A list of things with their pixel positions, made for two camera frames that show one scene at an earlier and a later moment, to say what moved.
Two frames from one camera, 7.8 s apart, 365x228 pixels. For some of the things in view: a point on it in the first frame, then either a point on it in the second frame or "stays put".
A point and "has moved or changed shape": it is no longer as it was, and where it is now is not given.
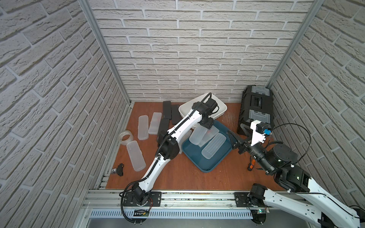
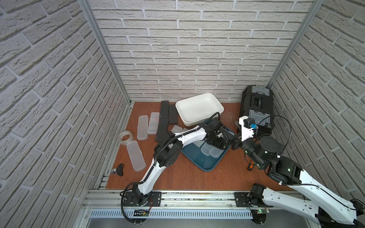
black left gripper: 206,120 to 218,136
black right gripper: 245,145 stays put
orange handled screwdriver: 251,165 stays put
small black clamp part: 119,169 stays put
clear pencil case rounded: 198,134 has moved or changed shape
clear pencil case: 143,127 stays put
